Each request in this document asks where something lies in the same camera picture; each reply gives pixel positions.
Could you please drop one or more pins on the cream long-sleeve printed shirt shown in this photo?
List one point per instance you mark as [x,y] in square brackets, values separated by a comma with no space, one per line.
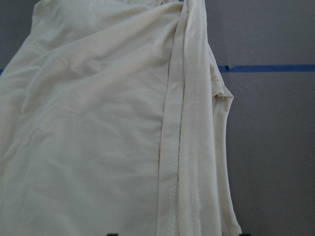
[113,123]

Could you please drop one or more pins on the brown table mat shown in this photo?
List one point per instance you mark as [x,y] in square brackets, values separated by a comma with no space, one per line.
[266,54]

